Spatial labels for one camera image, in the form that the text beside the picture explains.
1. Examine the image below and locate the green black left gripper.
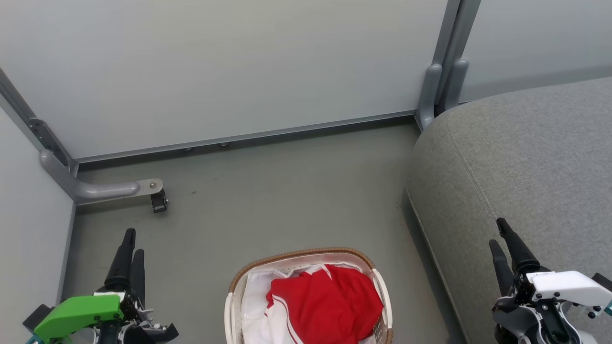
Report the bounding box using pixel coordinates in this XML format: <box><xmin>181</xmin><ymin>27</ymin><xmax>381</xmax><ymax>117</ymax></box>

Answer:
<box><xmin>23</xmin><ymin>228</ymin><xmax>180</xmax><ymax>344</ymax></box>

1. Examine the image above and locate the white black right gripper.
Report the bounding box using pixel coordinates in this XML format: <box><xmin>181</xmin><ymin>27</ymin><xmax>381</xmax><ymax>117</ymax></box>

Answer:
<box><xmin>489</xmin><ymin>217</ymin><xmax>612</xmax><ymax>344</ymax></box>

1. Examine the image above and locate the red white sports jersey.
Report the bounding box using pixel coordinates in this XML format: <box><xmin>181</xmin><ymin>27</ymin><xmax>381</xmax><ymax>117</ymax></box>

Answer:
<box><xmin>264</xmin><ymin>264</ymin><xmax>384</xmax><ymax>344</ymax></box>

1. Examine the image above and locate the grey fabric sofa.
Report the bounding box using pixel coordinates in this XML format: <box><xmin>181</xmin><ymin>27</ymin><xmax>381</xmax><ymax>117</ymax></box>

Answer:
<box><xmin>405</xmin><ymin>76</ymin><xmax>612</xmax><ymax>344</ymax></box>

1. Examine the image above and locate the grey metal partition foot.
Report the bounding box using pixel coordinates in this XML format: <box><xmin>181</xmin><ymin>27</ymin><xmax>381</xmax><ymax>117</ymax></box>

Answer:
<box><xmin>40</xmin><ymin>149</ymin><xmax>164</xmax><ymax>206</ymax></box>

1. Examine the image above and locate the white basket with brown rim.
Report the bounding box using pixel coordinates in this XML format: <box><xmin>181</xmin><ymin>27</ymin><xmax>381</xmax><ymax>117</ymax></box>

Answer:
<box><xmin>224</xmin><ymin>247</ymin><xmax>393</xmax><ymax>344</ymax></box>

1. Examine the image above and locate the dark grey hinge bracket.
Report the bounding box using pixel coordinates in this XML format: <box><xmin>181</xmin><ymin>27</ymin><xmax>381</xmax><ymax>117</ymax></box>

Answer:
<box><xmin>27</xmin><ymin>118</ymin><xmax>72</xmax><ymax>168</ymax></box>

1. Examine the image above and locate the grey aluminium panel rail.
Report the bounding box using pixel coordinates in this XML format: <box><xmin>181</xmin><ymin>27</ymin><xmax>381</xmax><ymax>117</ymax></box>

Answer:
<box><xmin>74</xmin><ymin>110</ymin><xmax>417</xmax><ymax>164</ymax></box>

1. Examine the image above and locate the grey partition post foot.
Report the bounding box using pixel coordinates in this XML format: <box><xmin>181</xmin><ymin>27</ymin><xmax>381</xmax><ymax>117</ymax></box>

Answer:
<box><xmin>416</xmin><ymin>64</ymin><xmax>443</xmax><ymax>130</ymax></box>
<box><xmin>437</xmin><ymin>58</ymin><xmax>470</xmax><ymax>114</ymax></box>

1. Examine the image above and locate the grey aluminium partition post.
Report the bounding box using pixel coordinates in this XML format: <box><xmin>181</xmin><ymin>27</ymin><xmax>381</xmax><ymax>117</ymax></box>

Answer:
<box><xmin>432</xmin><ymin>0</ymin><xmax>481</xmax><ymax>66</ymax></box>

